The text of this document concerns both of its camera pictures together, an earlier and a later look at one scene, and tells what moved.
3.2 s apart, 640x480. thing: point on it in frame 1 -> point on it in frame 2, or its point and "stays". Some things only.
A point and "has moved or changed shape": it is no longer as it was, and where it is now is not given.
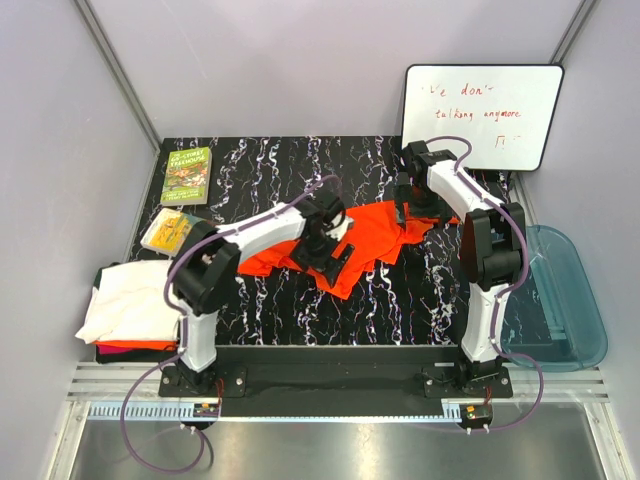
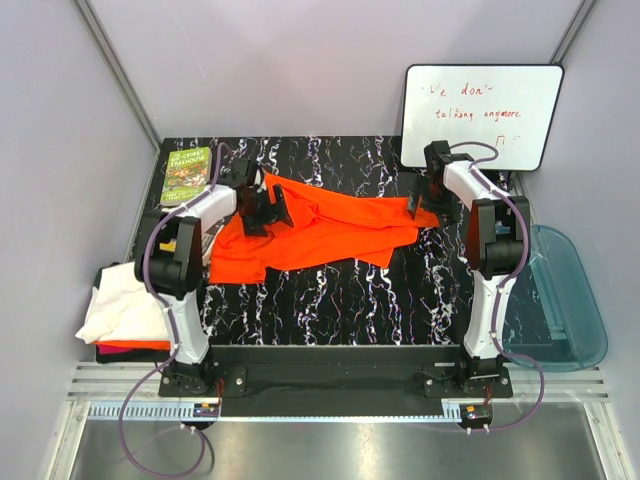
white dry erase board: (503, 112) stays
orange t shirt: (376, 233) has moved or changed shape
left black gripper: (325, 264) -> (274, 213)
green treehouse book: (187, 177) stays
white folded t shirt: (130, 304) stays
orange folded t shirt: (165, 344) stays
